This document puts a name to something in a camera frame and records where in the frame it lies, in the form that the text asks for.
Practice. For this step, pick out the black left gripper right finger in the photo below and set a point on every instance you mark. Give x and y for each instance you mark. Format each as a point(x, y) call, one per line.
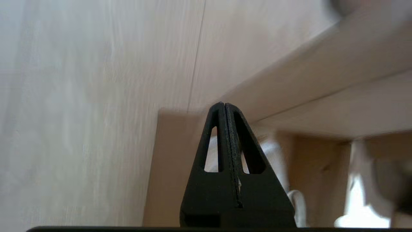
point(264, 193)

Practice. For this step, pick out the brown cardboard shoe box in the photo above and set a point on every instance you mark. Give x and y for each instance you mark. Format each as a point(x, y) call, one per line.
point(322, 83)

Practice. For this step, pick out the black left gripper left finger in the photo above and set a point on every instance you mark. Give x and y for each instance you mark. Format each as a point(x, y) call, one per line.
point(206, 199)

